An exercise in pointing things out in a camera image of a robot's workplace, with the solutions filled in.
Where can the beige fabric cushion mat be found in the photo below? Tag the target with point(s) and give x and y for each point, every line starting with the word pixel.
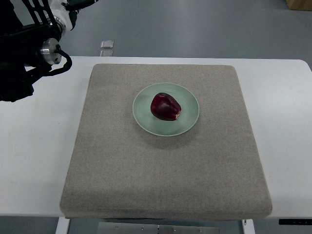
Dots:
pixel 211 172

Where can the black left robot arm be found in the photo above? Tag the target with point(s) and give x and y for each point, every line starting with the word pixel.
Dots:
pixel 28 52

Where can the black table control panel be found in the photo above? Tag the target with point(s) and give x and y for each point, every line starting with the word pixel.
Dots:
pixel 303 222

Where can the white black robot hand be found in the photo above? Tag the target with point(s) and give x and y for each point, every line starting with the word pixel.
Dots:
pixel 65 12

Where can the cardboard box corner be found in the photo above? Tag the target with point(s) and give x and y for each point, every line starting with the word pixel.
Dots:
pixel 299 5

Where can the dark red apple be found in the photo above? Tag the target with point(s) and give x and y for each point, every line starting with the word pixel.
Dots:
pixel 165 107

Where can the metal table frame bracket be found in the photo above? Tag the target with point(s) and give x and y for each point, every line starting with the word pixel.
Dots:
pixel 132 228

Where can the upper floor outlet plate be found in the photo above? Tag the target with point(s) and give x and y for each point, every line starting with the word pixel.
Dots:
pixel 107 44

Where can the lower floor outlet plate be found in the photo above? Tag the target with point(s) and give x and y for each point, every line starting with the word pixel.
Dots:
pixel 106 53

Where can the light green plate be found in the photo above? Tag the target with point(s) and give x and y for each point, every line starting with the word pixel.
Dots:
pixel 147 121

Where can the floor outlet plate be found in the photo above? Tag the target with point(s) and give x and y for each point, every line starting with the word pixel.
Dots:
pixel 107 44
pixel 106 53

